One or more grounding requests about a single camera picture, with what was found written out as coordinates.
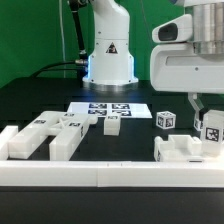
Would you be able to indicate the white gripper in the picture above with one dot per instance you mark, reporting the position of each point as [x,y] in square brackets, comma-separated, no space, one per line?
[176,68]

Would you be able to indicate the white chair seat part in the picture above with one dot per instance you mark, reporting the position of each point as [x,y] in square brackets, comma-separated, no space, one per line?
[185,148]

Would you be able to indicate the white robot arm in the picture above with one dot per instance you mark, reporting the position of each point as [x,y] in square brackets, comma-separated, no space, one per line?
[111,66]

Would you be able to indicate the white chair back part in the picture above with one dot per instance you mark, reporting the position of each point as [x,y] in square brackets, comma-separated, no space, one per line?
[68,130]

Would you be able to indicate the white tagged cube nut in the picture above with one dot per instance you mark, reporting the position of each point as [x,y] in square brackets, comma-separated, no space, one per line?
[198,125]
[165,120]

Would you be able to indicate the white marker sheet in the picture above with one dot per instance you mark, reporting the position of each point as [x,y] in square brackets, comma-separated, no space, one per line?
[127,110]

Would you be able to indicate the white U-shaped fence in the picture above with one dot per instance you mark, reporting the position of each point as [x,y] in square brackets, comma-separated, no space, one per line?
[105,174]

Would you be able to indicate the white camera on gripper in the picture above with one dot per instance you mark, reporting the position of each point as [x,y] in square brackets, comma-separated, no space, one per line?
[177,30]

